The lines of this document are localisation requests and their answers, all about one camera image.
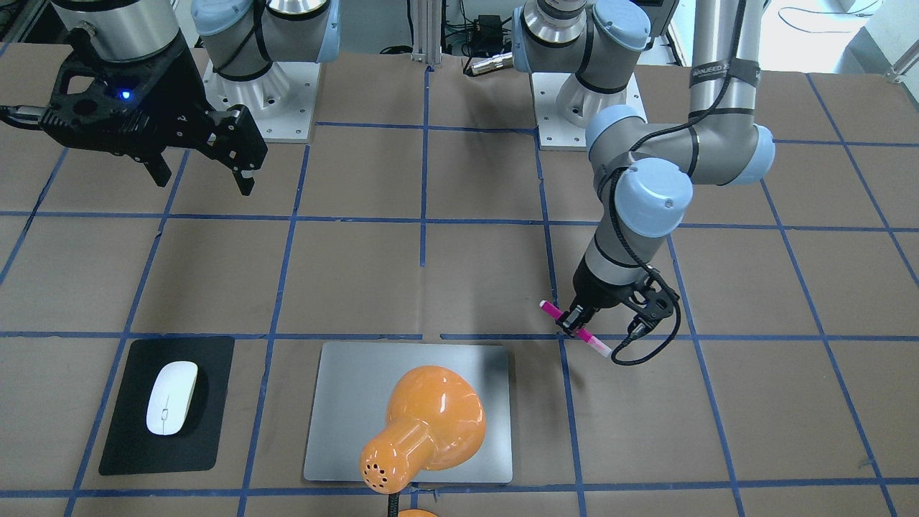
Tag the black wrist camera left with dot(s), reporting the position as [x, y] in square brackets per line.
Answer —
[650, 306]

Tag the orange desk lamp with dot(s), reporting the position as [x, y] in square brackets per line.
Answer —
[434, 421]

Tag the white computer mouse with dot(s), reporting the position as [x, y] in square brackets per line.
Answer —
[170, 398]

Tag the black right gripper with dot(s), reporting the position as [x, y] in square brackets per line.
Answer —
[174, 80]

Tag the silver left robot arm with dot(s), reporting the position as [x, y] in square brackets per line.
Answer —
[645, 173]

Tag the black mousepad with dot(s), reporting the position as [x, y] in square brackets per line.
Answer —
[130, 449]

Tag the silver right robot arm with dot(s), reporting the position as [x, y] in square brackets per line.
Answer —
[243, 38]

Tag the silver metal cylinder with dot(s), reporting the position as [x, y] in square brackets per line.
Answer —
[489, 65]

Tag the aluminium frame post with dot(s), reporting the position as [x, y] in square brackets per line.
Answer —
[427, 19]

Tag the pink marker pen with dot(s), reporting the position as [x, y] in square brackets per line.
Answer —
[567, 321]

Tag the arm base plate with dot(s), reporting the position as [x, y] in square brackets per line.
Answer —
[564, 107]
[282, 101]

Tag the silver closed laptop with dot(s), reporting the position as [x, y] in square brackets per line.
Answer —
[354, 384]

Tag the black electronics box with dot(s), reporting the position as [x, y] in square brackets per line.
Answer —
[486, 34]

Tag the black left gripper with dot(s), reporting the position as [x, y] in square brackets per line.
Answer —
[595, 289]

